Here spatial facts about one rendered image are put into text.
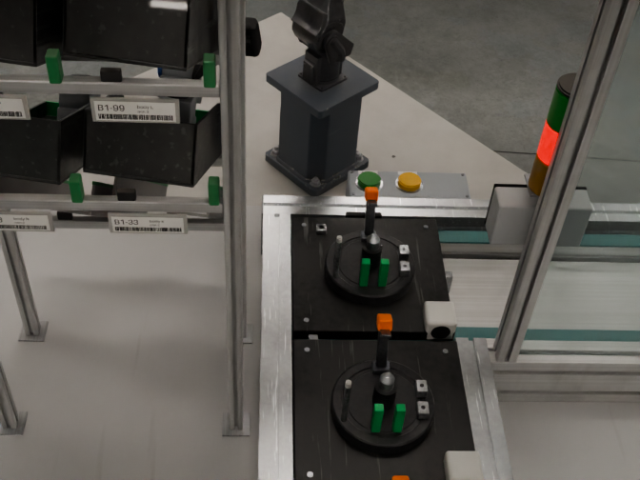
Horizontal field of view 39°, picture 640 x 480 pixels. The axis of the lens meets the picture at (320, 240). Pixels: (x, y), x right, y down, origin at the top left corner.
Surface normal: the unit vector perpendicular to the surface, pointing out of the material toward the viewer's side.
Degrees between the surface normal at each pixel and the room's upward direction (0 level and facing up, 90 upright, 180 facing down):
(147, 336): 0
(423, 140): 0
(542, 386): 90
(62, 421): 0
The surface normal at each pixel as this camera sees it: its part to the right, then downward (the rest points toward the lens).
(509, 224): 0.03, 0.71
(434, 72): 0.06, -0.69
